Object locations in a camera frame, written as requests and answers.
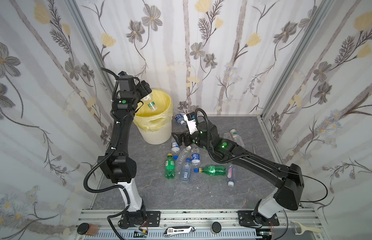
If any small clear green label bottle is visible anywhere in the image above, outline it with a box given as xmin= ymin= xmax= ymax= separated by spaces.
xmin=142 ymin=94 xmax=157 ymax=112

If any green soda bottle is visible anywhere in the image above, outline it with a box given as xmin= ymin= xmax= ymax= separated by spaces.
xmin=165 ymin=154 xmax=176 ymax=179
xmin=194 ymin=165 xmax=226 ymax=176

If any clear bottle pink label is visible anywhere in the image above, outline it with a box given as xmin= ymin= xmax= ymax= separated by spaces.
xmin=227 ymin=165 xmax=236 ymax=187

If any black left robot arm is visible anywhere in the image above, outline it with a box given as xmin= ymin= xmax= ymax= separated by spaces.
xmin=83 ymin=69 xmax=152 ymax=229

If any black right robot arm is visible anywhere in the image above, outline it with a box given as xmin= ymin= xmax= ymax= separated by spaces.
xmin=172 ymin=108 xmax=304 ymax=226

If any white bin with yellow liner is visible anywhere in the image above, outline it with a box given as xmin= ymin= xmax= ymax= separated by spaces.
xmin=133 ymin=89 xmax=173 ymax=145

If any small blue label water bottle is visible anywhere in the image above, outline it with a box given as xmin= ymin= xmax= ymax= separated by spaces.
xmin=191 ymin=147 xmax=201 ymax=166

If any blue label bottle centre left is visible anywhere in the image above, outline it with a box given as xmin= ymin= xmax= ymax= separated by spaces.
xmin=171 ymin=142 xmax=180 ymax=156

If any clear bottle white green cap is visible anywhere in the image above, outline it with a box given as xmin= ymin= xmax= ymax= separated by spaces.
xmin=230 ymin=129 xmax=245 ymax=148

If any clear bottle blue cap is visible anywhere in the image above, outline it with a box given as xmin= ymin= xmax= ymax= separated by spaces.
xmin=181 ymin=158 xmax=192 ymax=183

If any black round knob centre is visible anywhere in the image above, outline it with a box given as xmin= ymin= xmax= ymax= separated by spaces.
xmin=211 ymin=222 xmax=222 ymax=235

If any black round knob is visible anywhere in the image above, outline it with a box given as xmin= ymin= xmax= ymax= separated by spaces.
xmin=77 ymin=223 xmax=90 ymax=235
xmin=211 ymin=222 xmax=222 ymax=235

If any silver adjustable wrench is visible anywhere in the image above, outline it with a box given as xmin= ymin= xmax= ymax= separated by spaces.
xmin=163 ymin=226 xmax=196 ymax=238

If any white peeler tool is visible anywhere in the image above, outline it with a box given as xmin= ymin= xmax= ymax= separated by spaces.
xmin=291 ymin=221 xmax=322 ymax=236

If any black round knob left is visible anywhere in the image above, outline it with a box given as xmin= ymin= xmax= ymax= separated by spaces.
xmin=77 ymin=223 xmax=90 ymax=235

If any blue label bottle by wall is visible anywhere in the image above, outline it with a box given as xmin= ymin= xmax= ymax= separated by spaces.
xmin=175 ymin=114 xmax=186 ymax=126

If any aluminium mounting rail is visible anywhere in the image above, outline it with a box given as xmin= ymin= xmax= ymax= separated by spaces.
xmin=76 ymin=209 xmax=329 ymax=240

